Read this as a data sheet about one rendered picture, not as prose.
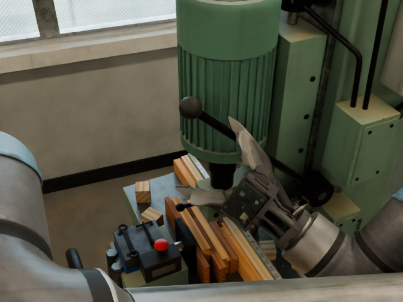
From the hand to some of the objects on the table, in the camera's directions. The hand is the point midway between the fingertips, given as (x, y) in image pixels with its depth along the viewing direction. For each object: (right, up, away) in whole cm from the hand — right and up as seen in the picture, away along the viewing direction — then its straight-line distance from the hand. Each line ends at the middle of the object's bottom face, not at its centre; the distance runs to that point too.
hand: (201, 150), depth 77 cm
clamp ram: (-6, -26, +29) cm, 39 cm away
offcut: (-15, -12, +46) cm, 50 cm away
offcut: (-12, -18, +39) cm, 45 cm away
